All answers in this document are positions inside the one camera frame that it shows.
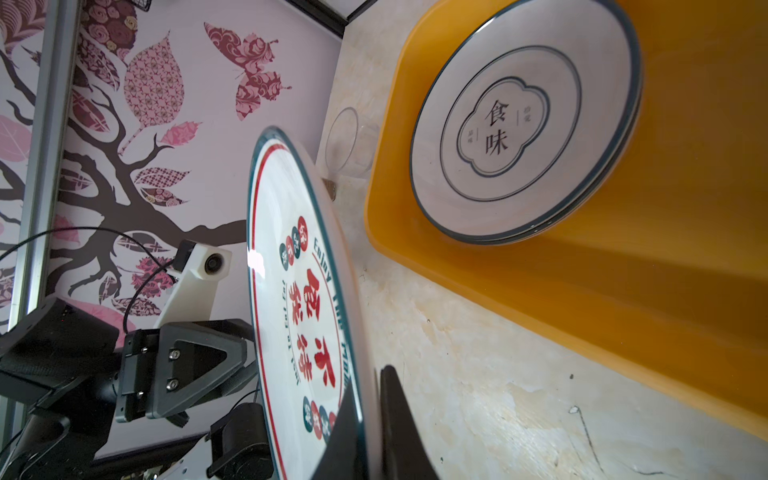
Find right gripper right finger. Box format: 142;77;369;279
380;365;438;480

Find aluminium rail bar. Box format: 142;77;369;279
0;0;83;433

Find yellow plastic bin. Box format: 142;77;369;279
365;1;767;438

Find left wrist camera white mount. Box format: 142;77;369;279
154;240;232;329

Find white plate green band rim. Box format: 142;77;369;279
467;89;644;247

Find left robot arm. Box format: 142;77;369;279
1;297;258;479

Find white plate black flower outline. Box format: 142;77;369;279
410;1;643;245

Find clear cup left of bin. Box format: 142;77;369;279
322;107;379;181

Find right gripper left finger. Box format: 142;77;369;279
311;389;363;480

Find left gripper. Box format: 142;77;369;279
1;297;258;432

